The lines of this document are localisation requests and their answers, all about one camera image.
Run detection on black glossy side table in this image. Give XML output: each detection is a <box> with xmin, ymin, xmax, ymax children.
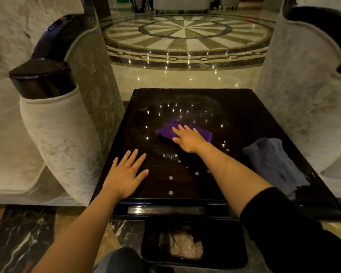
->
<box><xmin>90</xmin><ymin>88</ymin><xmax>341</xmax><ymax>221</ymax></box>

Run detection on person's black sleeve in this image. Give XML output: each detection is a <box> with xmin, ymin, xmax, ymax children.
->
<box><xmin>240</xmin><ymin>187</ymin><xmax>341</xmax><ymax>273</ymax></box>

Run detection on person's right forearm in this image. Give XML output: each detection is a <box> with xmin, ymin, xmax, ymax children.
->
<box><xmin>197</xmin><ymin>142</ymin><xmax>273</xmax><ymax>218</ymax></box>

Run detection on person's right hand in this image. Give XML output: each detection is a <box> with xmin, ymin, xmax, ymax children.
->
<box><xmin>172</xmin><ymin>124</ymin><xmax>207</xmax><ymax>154</ymax></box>

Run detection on person's left forearm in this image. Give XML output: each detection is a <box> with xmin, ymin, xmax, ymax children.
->
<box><xmin>31</xmin><ymin>189</ymin><xmax>121</xmax><ymax>273</ymax></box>

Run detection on beige velvet armchair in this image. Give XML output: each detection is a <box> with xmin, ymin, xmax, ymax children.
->
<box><xmin>255</xmin><ymin>0</ymin><xmax>341</xmax><ymax>199</ymax></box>

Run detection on crumpled paper waste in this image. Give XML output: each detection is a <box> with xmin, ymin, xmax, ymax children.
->
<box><xmin>159</xmin><ymin>227</ymin><xmax>204</xmax><ymax>260</ymax></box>

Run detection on beige velvet sofa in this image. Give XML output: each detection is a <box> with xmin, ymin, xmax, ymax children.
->
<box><xmin>0</xmin><ymin>0</ymin><xmax>126</xmax><ymax>207</ymax></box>

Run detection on black waste bin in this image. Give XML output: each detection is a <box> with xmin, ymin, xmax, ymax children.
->
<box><xmin>141</xmin><ymin>219</ymin><xmax>248</xmax><ymax>269</ymax></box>

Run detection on grey cleaning cloth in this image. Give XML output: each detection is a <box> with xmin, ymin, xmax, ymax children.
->
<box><xmin>243</xmin><ymin>137</ymin><xmax>310</xmax><ymax>200</ymax></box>

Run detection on purple cleaning cloth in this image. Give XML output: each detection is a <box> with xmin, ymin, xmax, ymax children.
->
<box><xmin>156</xmin><ymin>120</ymin><xmax>213</xmax><ymax>143</ymax></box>

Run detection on person's grey trousers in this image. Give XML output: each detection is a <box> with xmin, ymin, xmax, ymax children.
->
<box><xmin>93</xmin><ymin>247</ymin><xmax>148</xmax><ymax>273</ymax></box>

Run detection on person's left hand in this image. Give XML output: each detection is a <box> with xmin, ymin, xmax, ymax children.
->
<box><xmin>102</xmin><ymin>149</ymin><xmax>149</xmax><ymax>201</ymax></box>

